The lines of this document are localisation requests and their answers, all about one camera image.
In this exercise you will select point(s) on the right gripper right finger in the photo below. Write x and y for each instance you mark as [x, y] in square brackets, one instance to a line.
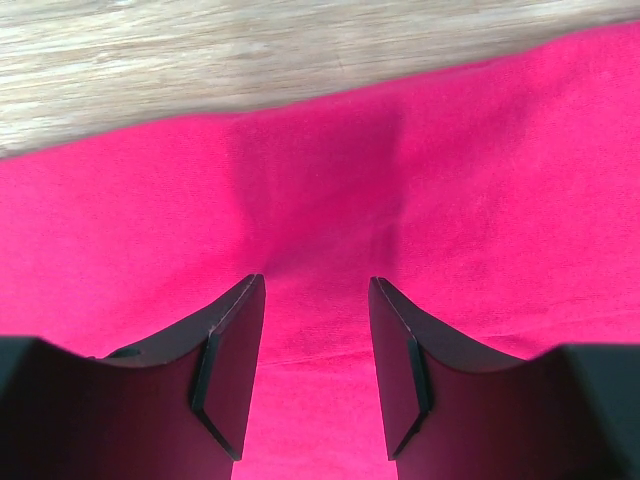
[454, 408]

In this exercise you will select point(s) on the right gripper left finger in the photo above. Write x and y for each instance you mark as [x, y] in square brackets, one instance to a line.
[174, 405]

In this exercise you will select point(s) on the red t shirt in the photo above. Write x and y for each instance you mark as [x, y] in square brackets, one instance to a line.
[502, 197]

